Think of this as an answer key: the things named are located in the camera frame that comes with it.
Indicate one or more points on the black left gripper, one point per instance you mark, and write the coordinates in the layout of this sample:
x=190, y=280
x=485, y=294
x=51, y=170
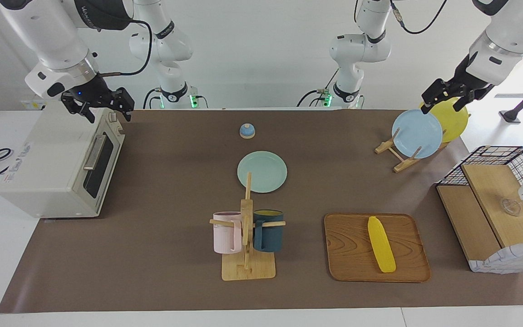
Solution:
x=463, y=75

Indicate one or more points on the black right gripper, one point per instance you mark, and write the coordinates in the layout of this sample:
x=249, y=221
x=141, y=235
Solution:
x=89, y=93

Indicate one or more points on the cream toaster oven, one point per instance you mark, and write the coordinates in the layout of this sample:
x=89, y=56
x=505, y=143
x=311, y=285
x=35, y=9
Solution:
x=48, y=168

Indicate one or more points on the yellow corn cob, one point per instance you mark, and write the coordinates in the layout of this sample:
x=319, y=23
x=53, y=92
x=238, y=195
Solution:
x=382, y=245

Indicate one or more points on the pale green plate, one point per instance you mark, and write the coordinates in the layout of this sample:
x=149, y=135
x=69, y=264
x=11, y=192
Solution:
x=261, y=171

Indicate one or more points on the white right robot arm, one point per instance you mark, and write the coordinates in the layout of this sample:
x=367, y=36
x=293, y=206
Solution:
x=43, y=27

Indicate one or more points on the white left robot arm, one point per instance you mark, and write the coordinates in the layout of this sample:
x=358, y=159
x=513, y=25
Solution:
x=361, y=45

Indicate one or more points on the yellow plate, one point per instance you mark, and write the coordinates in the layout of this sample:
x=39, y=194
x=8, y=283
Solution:
x=454, y=122

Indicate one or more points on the light blue plate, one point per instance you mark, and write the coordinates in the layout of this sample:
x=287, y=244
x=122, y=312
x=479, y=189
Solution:
x=418, y=134

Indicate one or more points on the wooden plate rack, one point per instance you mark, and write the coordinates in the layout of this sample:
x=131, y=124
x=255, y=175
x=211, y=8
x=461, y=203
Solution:
x=404, y=164

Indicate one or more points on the wooden two-step shelf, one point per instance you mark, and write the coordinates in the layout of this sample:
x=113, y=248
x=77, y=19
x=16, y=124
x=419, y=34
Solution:
x=493, y=190

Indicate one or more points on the small clear glass cup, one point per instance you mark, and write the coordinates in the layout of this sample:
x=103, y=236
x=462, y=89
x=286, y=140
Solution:
x=511, y=206

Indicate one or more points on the brown table mat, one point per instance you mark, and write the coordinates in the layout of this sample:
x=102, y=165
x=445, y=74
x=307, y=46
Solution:
x=175, y=254

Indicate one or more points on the pink mug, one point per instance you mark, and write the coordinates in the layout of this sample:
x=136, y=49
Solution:
x=226, y=236

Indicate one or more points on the wooden shelf box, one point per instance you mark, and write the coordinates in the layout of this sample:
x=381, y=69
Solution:
x=511, y=265

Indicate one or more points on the wooden serving tray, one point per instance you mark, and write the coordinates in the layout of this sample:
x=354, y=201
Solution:
x=352, y=254

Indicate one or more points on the dark teal mug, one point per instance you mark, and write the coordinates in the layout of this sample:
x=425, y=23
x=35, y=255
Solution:
x=268, y=236

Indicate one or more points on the wooden mug tree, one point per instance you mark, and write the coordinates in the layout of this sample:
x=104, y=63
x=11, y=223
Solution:
x=248, y=270

